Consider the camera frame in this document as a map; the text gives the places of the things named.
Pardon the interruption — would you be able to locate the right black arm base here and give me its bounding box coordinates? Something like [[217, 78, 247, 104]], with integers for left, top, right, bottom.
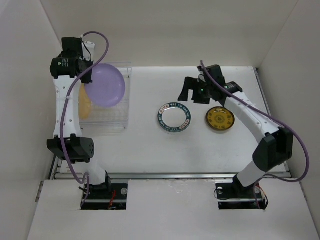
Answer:
[[214, 182, 269, 210]]

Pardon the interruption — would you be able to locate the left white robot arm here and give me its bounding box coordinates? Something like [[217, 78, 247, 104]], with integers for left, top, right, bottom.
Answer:
[[47, 37, 112, 199]]

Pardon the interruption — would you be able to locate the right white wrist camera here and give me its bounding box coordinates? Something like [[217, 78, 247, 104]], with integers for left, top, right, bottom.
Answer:
[[197, 65, 206, 82]]

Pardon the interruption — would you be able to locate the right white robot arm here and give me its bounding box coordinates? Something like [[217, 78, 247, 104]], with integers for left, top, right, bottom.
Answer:
[[178, 65, 294, 197]]

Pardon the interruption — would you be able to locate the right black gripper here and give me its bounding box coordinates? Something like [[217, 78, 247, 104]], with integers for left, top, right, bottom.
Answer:
[[177, 76, 214, 105]]

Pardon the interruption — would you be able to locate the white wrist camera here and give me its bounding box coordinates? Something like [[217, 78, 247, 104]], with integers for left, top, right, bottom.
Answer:
[[197, 65, 206, 82], [82, 41, 96, 62]]

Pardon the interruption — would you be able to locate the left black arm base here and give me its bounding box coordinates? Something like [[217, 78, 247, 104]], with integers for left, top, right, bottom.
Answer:
[[79, 181, 129, 211]]

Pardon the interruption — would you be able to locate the aluminium table frame rail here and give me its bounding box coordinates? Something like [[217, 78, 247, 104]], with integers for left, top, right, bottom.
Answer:
[[49, 67, 291, 181]]

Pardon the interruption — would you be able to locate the purple plate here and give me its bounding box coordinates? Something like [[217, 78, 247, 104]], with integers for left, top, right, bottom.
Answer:
[[84, 63, 126, 108]]

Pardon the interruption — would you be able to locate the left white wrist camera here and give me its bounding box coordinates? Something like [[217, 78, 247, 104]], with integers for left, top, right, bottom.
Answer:
[[82, 41, 96, 62]]

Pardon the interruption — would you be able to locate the white wire dish rack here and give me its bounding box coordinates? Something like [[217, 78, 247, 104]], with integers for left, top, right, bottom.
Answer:
[[79, 62, 132, 138]]

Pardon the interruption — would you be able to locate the beige plate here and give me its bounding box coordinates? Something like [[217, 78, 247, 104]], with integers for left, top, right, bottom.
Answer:
[[78, 83, 92, 120]]

